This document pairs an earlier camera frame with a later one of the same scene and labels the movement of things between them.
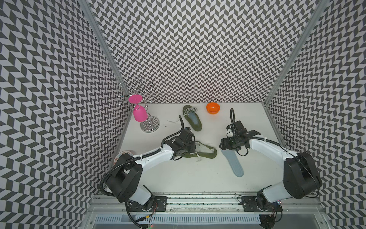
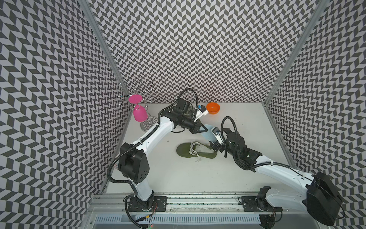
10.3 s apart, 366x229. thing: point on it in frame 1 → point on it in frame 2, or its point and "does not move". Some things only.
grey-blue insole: x=235 y=163 → x=208 y=135
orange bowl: x=213 y=108 does not move
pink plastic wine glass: x=140 y=113 does not move
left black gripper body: x=189 y=147 → x=188 y=122
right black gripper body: x=232 y=143 → x=225 y=146
